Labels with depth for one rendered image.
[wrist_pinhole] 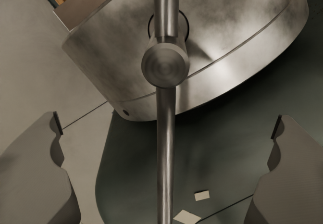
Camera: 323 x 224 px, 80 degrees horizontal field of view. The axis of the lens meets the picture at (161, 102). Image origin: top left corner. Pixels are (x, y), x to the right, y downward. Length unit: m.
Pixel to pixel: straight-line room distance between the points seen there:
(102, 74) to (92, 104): 1.38
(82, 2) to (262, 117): 0.26
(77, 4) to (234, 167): 0.28
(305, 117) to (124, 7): 0.20
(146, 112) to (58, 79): 1.39
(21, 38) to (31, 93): 0.39
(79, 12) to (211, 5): 0.19
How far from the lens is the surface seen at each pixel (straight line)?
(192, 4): 0.17
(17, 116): 1.85
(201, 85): 0.19
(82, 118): 1.67
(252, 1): 0.20
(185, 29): 0.17
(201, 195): 0.25
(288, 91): 0.24
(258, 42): 0.20
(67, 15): 0.31
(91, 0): 0.30
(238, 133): 0.23
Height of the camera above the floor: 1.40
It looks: 64 degrees down
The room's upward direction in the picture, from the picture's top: 166 degrees clockwise
